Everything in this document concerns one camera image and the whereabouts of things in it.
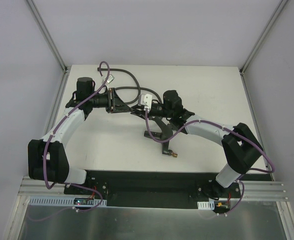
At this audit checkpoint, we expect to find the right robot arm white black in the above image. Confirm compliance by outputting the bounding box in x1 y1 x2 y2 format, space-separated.
132 90 264 198

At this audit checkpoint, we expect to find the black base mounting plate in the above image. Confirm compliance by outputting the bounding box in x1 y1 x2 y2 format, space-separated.
64 170 241 209

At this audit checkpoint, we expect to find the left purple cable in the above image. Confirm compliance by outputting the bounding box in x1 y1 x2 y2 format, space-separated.
26 60 113 222

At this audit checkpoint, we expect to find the front aluminium rail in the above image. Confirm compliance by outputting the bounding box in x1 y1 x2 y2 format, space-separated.
18 176 290 202

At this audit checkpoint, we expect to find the black flexible hose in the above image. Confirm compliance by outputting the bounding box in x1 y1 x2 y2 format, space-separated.
96 66 160 105

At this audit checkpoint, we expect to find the white cable duct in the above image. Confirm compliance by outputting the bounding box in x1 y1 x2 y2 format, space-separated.
197 201 215 211
29 196 107 208

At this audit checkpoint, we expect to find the left aluminium frame post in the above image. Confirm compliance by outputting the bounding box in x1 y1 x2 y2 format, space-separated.
24 0 68 72

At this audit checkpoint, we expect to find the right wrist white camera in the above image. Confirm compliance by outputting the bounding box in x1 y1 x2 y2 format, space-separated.
138 94 153 111

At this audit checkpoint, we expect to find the left white cable duct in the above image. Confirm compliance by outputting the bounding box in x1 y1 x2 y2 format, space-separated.
29 196 107 208

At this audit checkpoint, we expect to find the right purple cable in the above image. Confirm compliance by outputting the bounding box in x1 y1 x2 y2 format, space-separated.
144 107 277 217

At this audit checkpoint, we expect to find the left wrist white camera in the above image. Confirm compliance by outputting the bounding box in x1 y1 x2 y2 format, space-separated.
101 74 115 85

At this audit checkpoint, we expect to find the right white cable duct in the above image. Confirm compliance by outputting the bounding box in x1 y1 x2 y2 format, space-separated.
197 201 215 211

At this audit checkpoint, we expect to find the right aluminium frame post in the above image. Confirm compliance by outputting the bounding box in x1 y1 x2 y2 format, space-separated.
239 0 290 76

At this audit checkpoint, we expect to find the aluminium frame post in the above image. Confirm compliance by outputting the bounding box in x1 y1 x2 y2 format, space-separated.
24 0 68 72
239 0 290 76

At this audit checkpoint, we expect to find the wrist white camera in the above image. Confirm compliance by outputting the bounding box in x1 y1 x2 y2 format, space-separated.
138 94 153 111
101 74 115 85

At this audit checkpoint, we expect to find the purple cable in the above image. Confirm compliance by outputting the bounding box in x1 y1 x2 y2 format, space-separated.
26 60 113 222
144 107 277 217

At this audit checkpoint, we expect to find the dark grey faucet valve fitting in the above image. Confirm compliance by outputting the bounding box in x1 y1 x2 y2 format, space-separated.
148 117 178 158

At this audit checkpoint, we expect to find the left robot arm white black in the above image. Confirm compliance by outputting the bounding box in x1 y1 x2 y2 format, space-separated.
27 75 132 195

